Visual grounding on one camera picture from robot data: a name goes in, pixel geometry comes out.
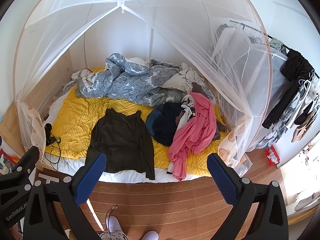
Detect dark olive long-sleeve shirt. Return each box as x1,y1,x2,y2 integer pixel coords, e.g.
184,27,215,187
86,108,156,180

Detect clothes rack with hanging clothes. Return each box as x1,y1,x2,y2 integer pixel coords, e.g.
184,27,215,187
208,21,318,152

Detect white bed sheet mattress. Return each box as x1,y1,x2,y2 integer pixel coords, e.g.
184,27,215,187
43,91,178,184

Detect red small box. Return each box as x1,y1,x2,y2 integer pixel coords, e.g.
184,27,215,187
265,145,280,166

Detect left white slipper foot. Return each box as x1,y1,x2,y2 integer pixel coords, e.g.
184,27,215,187
105,215,123,232

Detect white slipper foot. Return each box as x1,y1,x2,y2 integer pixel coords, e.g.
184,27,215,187
105,215,123,232
142,230,159,240

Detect bear print net curtain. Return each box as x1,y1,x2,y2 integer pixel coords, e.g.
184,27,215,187
217,117,252,177

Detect wooden headboard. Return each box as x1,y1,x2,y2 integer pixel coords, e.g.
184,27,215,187
1,51,73,156

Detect right white slipper foot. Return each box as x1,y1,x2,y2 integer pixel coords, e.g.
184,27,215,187
142,230,159,240

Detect pink garment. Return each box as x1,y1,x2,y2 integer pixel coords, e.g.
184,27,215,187
167,92,217,181

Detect black white patterned garment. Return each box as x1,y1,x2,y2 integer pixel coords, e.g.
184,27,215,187
175,94,196,130

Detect blue denim jeans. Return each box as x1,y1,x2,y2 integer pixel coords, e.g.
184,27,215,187
145,102,182,146

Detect blue grey floral duvet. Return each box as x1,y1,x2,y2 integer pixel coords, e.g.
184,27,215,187
75,52,216,107

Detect cream floral pillow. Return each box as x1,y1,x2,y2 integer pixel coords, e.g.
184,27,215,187
161,63,208,93

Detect white mosquito net tent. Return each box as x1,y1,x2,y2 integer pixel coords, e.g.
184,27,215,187
12,0,274,178

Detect black microphone device with cable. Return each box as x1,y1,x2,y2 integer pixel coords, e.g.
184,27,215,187
44,123,61,171

